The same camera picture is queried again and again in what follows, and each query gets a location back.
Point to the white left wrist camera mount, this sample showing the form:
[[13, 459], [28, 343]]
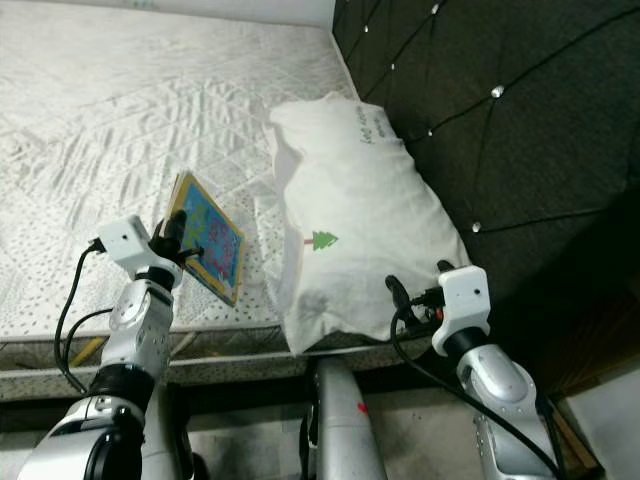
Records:
[[128, 243]]

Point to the white quilted mattress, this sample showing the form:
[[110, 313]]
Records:
[[140, 120]]

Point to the white pillow with green tree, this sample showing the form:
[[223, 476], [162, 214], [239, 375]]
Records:
[[370, 220]]

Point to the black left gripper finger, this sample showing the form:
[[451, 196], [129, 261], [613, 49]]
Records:
[[173, 232]]

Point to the silver right robot leg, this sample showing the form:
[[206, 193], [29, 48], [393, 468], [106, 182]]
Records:
[[345, 430]]

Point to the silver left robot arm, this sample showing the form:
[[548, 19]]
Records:
[[145, 325]]

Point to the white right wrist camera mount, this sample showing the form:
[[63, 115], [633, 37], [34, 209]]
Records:
[[465, 300]]

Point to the colourful square picture book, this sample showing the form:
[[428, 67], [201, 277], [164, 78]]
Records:
[[218, 238]]

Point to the black bed frame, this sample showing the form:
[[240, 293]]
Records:
[[40, 415]]

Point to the dark tufted headboard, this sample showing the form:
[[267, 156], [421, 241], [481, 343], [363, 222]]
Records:
[[540, 150]]

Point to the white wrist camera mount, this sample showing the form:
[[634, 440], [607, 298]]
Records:
[[128, 243], [465, 300]]

